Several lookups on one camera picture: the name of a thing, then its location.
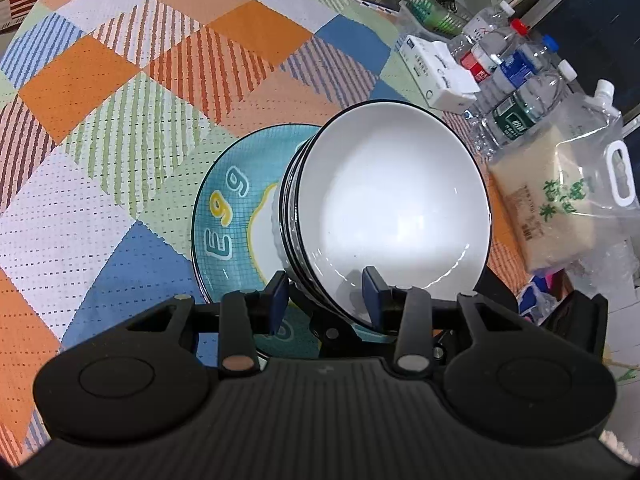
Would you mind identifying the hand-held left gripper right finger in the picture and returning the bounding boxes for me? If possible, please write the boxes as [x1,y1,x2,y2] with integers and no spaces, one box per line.
[361,266,524,376]

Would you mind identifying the pink and blue packets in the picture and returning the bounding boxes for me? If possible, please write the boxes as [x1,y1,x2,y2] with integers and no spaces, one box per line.
[520,270,566,322]

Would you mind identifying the white cardboard box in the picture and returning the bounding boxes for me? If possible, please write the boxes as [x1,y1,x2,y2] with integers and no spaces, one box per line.
[400,35,481,113]

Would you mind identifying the clear spouted pouch white handle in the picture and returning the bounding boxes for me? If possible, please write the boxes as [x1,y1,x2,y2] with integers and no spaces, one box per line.
[555,80,640,271]

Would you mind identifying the vacuum packed rice bag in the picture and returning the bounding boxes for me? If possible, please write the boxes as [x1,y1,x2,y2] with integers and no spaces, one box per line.
[487,125,616,276]

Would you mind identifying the clear bottle white cap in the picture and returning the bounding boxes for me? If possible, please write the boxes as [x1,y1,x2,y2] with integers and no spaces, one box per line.
[447,1,516,61]

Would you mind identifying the blue fried egg plate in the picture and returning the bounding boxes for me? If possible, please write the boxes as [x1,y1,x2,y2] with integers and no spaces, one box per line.
[190,124,396,361]

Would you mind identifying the green label water bottle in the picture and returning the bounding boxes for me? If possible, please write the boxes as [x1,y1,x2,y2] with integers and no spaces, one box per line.
[472,60,576,156]

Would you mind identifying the green plastic basket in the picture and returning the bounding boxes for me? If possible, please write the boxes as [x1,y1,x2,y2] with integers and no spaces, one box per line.
[405,0,466,36]

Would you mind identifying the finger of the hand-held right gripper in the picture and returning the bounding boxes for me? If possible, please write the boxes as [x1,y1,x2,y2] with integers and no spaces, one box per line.
[309,305,396,359]

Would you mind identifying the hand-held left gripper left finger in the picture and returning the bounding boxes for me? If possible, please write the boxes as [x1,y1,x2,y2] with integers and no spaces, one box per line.
[125,270,291,379]

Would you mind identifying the checked colourful tablecloth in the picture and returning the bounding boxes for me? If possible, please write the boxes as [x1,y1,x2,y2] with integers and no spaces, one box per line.
[0,0,526,436]

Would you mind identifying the red label water bottle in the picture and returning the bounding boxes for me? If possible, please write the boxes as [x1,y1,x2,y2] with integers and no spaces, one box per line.
[460,19,528,86]

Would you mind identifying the blue label water bottle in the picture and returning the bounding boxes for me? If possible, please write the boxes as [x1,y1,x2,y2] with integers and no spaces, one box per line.
[470,35,558,116]

